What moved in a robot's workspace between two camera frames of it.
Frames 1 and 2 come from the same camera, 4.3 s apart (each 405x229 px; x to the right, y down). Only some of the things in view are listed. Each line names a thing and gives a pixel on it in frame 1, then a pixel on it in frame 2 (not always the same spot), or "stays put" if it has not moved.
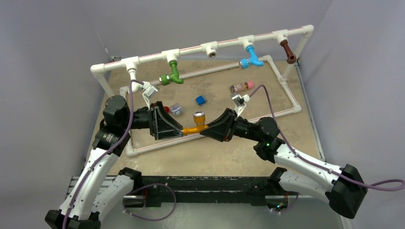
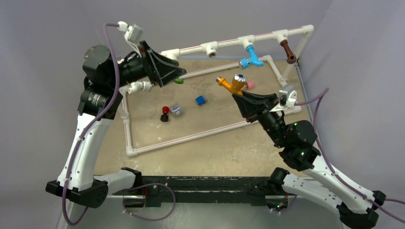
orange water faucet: [199, 118] to [239, 83]
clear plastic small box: [176, 109] stays put
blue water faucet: [244, 63] stays put
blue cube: [199, 100] stays put
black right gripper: [222, 129] to [252, 106]
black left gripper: [162, 125] to [159, 67]
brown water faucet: [291, 57] stays put
